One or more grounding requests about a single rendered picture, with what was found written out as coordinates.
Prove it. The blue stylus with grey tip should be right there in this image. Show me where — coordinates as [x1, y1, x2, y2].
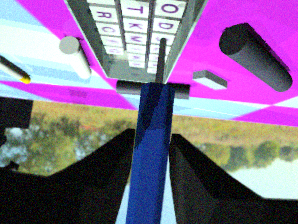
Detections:
[125, 38, 175, 224]

